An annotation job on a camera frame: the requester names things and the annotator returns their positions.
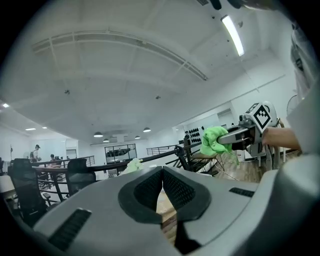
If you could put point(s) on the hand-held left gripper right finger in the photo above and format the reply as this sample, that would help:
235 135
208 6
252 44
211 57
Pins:
220 200

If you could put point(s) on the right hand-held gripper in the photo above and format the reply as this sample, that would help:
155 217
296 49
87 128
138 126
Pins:
260 117

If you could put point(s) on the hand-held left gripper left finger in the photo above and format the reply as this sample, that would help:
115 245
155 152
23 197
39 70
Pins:
105 212

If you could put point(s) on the person's right forearm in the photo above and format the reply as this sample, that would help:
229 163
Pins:
280 137

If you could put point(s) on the pale green crumpled cloth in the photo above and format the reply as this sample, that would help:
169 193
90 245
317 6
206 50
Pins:
134 165

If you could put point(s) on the wooden chair with metal legs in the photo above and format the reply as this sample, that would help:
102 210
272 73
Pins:
208 157

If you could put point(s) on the black metal railing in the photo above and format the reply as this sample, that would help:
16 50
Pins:
155 156

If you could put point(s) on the tall black mesh office chair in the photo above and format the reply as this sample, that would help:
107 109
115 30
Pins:
25 190

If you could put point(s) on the long ceiling tube light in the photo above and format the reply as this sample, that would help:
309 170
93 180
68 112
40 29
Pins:
233 35

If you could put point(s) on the wall rack of black discs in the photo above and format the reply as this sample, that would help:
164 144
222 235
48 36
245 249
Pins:
195 133

